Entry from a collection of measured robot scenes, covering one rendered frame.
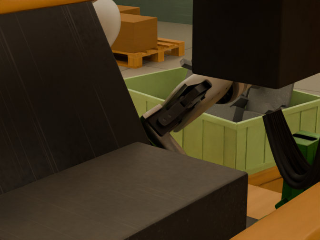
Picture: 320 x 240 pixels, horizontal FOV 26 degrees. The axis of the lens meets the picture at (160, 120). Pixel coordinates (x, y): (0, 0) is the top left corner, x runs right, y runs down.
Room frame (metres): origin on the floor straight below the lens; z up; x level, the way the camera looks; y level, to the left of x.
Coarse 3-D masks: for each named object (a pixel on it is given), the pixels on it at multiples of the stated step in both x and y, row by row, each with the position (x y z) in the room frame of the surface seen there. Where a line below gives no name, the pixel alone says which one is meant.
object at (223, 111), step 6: (246, 90) 2.16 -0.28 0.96; (246, 96) 2.16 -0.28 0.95; (210, 108) 2.16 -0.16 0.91; (216, 108) 2.14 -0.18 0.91; (222, 108) 2.13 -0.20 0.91; (228, 108) 2.11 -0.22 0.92; (234, 108) 2.10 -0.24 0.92; (240, 108) 2.11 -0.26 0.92; (210, 114) 2.15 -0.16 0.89; (216, 114) 2.13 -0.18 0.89; (222, 114) 2.12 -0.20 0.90; (228, 114) 2.10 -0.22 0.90; (234, 114) 2.09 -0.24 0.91; (240, 114) 2.11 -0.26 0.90; (234, 120) 2.09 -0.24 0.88; (240, 120) 2.11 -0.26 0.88
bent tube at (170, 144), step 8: (152, 112) 0.97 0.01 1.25; (144, 120) 0.96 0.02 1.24; (144, 128) 0.97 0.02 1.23; (152, 136) 0.96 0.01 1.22; (168, 136) 0.96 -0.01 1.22; (152, 144) 0.97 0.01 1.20; (160, 144) 0.95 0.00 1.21; (168, 144) 0.95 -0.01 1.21; (176, 144) 0.96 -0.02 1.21; (184, 152) 0.96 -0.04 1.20
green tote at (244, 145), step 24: (168, 72) 2.46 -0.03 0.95; (144, 96) 2.12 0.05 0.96; (312, 96) 2.12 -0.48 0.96; (216, 120) 1.88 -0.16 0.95; (288, 120) 1.97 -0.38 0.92; (312, 120) 2.05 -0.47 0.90; (192, 144) 1.96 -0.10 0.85; (216, 144) 1.88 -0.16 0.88; (240, 144) 1.84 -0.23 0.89; (264, 144) 1.90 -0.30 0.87; (240, 168) 1.84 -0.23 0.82; (264, 168) 1.91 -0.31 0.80
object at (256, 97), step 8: (264, 88) 2.10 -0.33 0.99; (280, 88) 2.06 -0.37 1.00; (288, 88) 2.04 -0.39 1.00; (256, 96) 2.11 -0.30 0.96; (264, 96) 2.09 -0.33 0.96; (272, 96) 2.07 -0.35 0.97; (280, 96) 2.05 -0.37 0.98; (288, 96) 2.03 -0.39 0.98; (248, 104) 2.12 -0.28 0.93; (256, 104) 2.10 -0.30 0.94; (288, 104) 2.03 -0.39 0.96; (248, 112) 2.05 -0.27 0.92; (256, 112) 2.09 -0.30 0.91
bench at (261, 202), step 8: (248, 184) 1.59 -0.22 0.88; (248, 192) 1.54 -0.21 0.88; (256, 192) 1.54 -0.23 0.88; (264, 192) 1.54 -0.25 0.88; (272, 192) 1.54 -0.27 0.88; (248, 200) 1.49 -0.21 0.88; (256, 200) 1.49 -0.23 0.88; (264, 200) 1.49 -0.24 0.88; (272, 200) 1.49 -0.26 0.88; (248, 208) 1.45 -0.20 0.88; (256, 208) 1.45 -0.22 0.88; (264, 208) 1.45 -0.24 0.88; (272, 208) 1.45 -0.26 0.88; (256, 216) 1.40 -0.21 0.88
